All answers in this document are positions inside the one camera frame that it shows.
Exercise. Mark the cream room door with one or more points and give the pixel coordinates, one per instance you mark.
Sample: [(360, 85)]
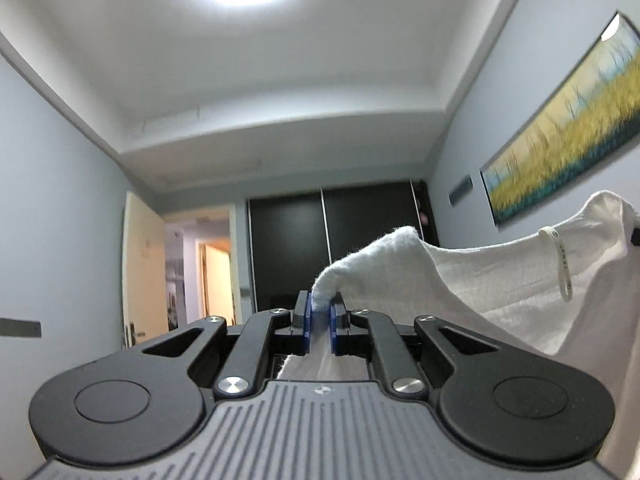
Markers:
[(142, 265)]

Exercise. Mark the grey wall control panel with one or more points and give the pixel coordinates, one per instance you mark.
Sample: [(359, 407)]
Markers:
[(460, 190)]

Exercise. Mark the black sliding wardrobe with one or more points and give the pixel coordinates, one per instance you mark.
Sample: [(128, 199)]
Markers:
[(290, 255)]

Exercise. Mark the hallway door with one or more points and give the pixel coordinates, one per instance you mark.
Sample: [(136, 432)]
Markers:
[(217, 280)]

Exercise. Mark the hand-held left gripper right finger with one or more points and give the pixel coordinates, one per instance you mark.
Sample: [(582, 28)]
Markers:
[(334, 327)]

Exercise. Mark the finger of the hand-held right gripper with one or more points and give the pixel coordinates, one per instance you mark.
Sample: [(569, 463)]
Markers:
[(636, 238)]

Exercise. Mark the white garment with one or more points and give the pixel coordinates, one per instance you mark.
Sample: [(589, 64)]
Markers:
[(450, 280)]

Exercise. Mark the grey wall switch plate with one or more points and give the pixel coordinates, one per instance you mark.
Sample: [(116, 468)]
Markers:
[(19, 328)]

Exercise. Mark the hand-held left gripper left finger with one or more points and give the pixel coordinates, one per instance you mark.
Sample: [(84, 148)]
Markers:
[(305, 325)]

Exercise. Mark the yellow field wall painting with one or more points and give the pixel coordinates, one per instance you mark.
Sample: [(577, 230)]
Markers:
[(565, 135)]

